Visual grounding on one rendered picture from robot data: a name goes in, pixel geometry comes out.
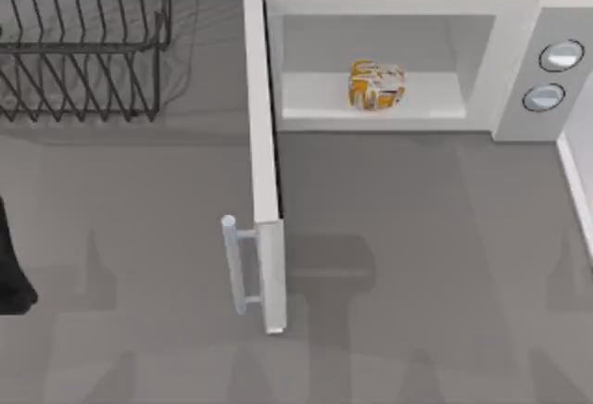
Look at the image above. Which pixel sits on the white microwave door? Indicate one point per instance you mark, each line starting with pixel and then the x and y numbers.
pixel 264 154

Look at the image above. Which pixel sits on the yellow and white food box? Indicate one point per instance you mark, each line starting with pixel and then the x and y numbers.
pixel 376 85

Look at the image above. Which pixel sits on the pale microwave oven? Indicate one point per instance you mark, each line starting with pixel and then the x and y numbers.
pixel 514 70

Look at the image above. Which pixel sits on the small round microwave knob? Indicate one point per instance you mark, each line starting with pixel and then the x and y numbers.
pixel 544 97

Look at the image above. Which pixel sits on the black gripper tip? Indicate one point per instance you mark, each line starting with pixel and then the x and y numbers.
pixel 10 279

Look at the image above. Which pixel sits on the large round microwave knob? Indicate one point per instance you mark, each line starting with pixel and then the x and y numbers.
pixel 561 55

